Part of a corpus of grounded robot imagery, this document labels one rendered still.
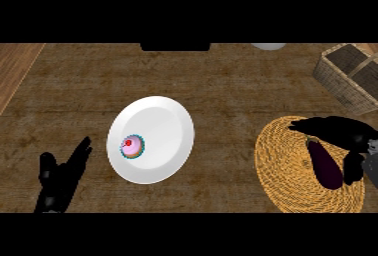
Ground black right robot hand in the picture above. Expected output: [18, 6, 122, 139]
[289, 115, 378, 187]

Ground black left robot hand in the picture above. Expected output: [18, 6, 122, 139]
[33, 135, 95, 214]

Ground purple eggplant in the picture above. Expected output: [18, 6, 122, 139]
[305, 135, 345, 191]

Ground round woven straw placemat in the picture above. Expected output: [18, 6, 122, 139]
[253, 115, 367, 214]

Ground pink frosted cupcake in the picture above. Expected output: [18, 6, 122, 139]
[120, 134, 147, 161]

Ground white oval plate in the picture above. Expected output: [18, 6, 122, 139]
[107, 95, 197, 185]

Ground pale grey round object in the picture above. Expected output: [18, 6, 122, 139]
[250, 42, 289, 51]

